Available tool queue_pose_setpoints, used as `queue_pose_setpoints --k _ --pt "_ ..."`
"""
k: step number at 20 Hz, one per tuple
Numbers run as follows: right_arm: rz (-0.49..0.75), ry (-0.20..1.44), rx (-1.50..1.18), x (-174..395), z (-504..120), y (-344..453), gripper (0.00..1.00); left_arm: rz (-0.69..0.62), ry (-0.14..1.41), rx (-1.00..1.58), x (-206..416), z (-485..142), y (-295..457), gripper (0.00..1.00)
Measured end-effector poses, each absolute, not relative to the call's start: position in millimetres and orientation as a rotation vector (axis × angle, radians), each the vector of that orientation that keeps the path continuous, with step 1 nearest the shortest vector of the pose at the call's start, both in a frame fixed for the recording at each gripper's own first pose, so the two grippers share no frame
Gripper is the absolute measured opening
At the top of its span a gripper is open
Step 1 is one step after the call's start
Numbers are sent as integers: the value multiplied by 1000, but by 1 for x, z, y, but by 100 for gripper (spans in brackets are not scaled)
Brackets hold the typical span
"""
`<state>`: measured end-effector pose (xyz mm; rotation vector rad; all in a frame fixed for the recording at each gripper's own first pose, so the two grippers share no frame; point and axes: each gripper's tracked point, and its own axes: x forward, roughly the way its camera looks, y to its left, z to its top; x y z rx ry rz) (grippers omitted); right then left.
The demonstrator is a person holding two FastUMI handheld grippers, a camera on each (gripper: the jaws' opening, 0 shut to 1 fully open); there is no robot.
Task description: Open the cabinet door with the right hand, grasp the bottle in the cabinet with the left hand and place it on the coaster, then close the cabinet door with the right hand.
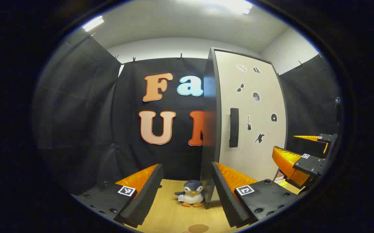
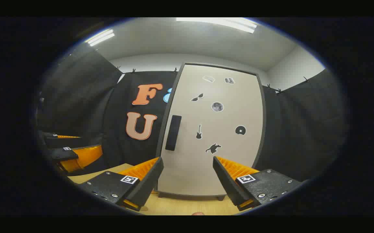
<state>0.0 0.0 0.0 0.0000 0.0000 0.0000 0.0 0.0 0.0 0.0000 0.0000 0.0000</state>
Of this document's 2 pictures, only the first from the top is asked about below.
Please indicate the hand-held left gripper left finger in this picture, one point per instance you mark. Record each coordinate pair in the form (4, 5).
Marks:
(148, 191)

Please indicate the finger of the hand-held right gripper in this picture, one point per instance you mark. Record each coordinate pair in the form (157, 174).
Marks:
(308, 165)
(308, 146)

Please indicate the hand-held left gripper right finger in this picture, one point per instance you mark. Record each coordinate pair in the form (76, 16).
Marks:
(225, 191)

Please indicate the round brown coaster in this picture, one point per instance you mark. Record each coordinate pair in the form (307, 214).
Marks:
(198, 228)

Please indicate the beige cabinet door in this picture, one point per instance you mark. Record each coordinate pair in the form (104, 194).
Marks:
(261, 155)

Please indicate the grey cabinet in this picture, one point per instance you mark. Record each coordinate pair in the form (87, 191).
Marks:
(209, 129)

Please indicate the stack of books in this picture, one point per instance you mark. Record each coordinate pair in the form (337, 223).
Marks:
(280, 179)

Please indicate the plush penguin toy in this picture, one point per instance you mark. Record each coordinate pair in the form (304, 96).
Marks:
(191, 195)

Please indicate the black backdrop cloth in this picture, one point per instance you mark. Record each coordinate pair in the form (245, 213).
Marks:
(76, 113)

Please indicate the wide ceiling light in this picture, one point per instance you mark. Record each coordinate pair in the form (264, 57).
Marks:
(225, 5)

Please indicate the long ceiling light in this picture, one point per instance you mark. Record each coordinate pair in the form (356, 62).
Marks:
(93, 23)

